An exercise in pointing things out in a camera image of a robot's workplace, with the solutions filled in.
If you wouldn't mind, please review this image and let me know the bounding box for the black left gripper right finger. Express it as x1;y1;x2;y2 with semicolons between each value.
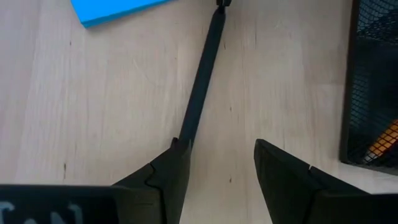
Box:
253;138;371;224

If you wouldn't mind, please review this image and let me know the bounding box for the yellow pencil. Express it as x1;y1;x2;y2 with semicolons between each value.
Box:
363;119;398;163

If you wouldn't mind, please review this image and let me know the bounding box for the black pen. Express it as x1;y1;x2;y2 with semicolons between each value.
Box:
178;0;233;149

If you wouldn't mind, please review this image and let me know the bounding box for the blue sticky note pad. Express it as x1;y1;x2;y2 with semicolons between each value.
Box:
70;0;175;29

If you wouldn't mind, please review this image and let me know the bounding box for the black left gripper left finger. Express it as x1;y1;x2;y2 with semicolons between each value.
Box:
111;138;192;224

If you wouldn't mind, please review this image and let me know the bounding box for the black mesh desk organizer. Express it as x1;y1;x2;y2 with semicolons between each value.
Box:
340;0;398;170

